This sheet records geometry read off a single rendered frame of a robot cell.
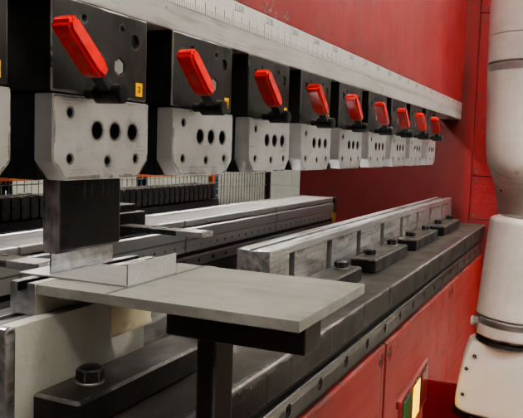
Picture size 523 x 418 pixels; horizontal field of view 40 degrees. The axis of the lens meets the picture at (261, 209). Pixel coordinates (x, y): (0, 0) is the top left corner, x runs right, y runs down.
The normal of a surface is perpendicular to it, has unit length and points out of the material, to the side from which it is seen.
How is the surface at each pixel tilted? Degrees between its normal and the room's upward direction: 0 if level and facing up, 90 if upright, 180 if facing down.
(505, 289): 89
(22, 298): 90
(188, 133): 90
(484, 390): 89
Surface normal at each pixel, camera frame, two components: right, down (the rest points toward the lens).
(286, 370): 0.91, 0.07
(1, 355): -0.41, 0.07
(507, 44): -0.73, 0.04
